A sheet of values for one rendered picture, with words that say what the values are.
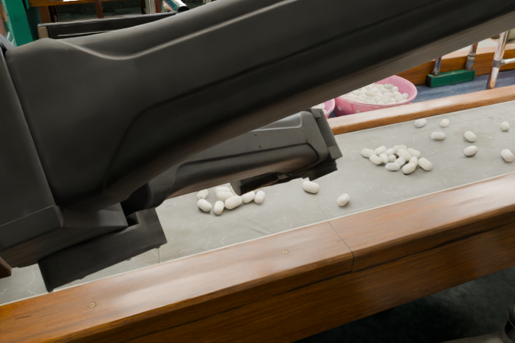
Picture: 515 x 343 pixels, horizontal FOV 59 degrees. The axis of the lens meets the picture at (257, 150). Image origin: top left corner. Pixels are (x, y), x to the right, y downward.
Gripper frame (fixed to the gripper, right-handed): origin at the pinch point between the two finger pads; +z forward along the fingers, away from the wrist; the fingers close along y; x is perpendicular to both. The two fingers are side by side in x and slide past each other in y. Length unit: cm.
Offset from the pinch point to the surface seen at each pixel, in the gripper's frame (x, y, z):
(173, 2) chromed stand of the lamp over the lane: -33.4, 9.3, 0.4
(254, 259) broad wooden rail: 14.6, 5.6, -2.2
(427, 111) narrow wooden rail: -9, -58, 29
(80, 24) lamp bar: -29.2, 25.8, -3.6
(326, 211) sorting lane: 10.2, -13.2, 7.5
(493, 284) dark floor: 54, -100, 73
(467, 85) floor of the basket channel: -19, -99, 56
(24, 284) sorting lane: 10.0, 42.3, 6.3
